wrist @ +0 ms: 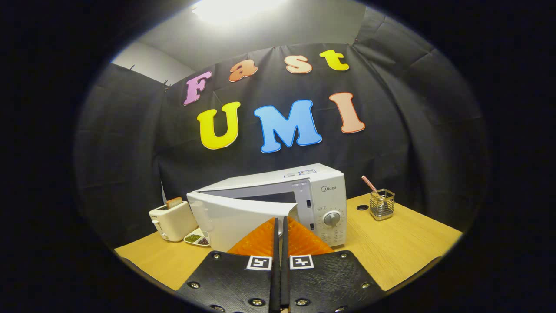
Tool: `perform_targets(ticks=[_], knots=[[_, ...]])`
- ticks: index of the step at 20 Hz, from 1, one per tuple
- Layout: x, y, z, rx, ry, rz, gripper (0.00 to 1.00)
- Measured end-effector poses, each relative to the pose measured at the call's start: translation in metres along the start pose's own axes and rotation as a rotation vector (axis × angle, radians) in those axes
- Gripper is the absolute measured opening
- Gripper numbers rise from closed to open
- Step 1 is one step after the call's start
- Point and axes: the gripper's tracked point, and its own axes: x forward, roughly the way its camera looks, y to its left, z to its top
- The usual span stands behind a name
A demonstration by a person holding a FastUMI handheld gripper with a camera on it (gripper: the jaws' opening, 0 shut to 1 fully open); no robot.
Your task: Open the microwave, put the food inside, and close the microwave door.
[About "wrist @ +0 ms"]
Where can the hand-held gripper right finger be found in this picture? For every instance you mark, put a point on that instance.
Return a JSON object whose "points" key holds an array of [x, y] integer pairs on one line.
{"points": [[330, 282]]}

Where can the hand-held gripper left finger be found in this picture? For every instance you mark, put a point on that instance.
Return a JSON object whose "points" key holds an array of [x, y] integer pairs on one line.
{"points": [[234, 282]]}

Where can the white microwave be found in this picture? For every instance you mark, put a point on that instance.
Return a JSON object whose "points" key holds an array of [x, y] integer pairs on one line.
{"points": [[243, 217]]}

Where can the white divided bean dish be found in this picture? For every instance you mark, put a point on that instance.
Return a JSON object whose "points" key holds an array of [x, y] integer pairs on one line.
{"points": [[196, 238]]}

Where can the dark round table grommet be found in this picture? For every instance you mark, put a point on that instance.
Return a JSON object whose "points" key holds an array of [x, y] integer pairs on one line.
{"points": [[362, 207]]}

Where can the cream toaster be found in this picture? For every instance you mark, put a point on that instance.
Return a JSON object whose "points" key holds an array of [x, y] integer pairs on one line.
{"points": [[173, 221]]}

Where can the toast slice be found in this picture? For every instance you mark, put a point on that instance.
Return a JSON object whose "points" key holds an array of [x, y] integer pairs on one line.
{"points": [[173, 202]]}

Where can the pink striped straw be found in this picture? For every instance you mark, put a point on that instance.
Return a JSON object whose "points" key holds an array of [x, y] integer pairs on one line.
{"points": [[369, 184]]}

